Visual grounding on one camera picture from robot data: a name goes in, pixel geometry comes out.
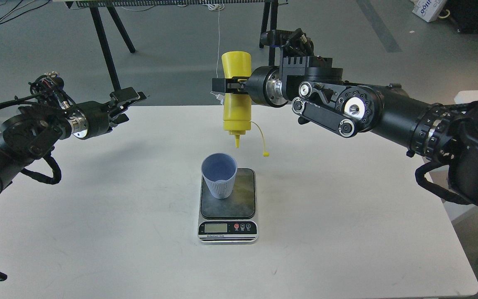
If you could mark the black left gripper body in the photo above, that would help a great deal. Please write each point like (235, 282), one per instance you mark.
(91, 119)

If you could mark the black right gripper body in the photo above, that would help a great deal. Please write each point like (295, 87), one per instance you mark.
(264, 86)

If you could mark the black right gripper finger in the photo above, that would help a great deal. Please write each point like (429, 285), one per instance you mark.
(219, 84)
(238, 91)

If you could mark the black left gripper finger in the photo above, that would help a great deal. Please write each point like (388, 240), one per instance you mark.
(117, 117)
(124, 98)

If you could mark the yellow squeeze bottle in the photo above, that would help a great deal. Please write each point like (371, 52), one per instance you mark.
(237, 107)

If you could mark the blue ribbed plastic cup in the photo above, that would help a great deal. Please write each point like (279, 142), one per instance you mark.
(219, 171)

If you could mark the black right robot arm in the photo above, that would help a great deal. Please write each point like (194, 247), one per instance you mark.
(446, 135)

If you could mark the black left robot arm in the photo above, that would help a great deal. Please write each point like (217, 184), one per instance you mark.
(46, 116)

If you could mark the digital kitchen scale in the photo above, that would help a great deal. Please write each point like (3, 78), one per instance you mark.
(233, 220)

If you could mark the white power adapter on floor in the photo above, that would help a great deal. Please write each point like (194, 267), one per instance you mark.
(219, 96)

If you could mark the black trestle table background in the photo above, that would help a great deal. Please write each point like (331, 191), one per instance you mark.
(177, 48)

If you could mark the white cardboard box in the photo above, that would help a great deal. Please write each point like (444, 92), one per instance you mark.
(430, 10)

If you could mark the white side table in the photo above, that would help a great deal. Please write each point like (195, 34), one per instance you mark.
(457, 212)

